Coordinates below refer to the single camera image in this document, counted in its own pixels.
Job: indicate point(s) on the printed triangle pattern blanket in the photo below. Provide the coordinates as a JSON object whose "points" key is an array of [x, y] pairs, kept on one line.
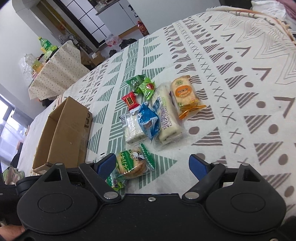
{"points": [[231, 81]]}

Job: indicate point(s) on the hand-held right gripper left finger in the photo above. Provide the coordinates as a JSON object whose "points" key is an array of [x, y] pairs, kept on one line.
{"points": [[107, 164]]}

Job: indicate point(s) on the orange rice cracker packet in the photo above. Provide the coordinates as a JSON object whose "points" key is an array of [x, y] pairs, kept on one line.
{"points": [[183, 92]]}

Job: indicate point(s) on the white cabinet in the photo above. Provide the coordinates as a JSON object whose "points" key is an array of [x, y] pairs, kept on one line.
{"points": [[115, 16]]}

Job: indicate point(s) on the yellow drink bottle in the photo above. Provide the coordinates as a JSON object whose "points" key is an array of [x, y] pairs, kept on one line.
{"points": [[38, 66]]}

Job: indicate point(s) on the clear plastic bag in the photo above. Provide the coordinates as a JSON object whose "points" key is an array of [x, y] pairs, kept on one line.
{"points": [[26, 62]]}

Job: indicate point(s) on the pack of water bottles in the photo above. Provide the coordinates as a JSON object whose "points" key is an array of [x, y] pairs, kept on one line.
{"points": [[112, 40]]}

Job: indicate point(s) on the clear white sandwich cake packet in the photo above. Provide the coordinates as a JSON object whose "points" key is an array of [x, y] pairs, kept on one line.
{"points": [[133, 129]]}

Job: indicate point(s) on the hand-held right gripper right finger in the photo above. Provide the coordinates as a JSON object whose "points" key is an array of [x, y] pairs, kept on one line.
{"points": [[197, 165]]}

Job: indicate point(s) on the pink cloth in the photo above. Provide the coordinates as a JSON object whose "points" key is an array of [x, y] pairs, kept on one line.
{"points": [[289, 9]]}

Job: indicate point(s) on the table with dotted tablecloth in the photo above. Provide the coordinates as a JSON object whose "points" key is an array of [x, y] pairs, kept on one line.
{"points": [[55, 74]]}

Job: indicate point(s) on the floral patterned cloth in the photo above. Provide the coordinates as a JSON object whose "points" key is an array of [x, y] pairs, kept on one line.
{"points": [[11, 173]]}

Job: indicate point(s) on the green candy packet red mark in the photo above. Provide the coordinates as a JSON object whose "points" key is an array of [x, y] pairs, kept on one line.
{"points": [[146, 89]]}

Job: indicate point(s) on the window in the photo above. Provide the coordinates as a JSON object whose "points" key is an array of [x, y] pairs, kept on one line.
{"points": [[11, 120]]}

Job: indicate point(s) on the small floor cardboard box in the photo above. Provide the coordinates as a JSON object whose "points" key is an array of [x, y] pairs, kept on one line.
{"points": [[93, 59]]}

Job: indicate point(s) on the blue snack packet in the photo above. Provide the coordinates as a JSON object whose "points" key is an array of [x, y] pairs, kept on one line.
{"points": [[148, 119]]}

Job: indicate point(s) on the black slipper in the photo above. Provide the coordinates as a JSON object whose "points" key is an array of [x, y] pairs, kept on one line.
{"points": [[133, 41], [124, 44], [113, 52]]}

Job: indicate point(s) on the white crumpled cloth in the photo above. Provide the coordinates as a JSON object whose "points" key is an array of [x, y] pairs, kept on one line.
{"points": [[266, 7]]}

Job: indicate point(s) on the plain green candy packet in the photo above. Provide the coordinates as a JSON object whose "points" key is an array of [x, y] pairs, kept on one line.
{"points": [[136, 81]]}

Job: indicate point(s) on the long white cake packet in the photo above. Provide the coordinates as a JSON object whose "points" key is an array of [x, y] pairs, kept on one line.
{"points": [[167, 125]]}

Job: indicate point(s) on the green soda bottle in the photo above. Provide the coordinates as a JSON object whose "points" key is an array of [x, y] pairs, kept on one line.
{"points": [[46, 46]]}

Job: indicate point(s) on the green cookie packet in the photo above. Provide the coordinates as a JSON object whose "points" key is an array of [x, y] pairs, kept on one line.
{"points": [[130, 164]]}

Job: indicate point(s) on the brown cardboard box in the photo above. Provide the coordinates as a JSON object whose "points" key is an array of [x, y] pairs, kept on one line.
{"points": [[62, 134]]}

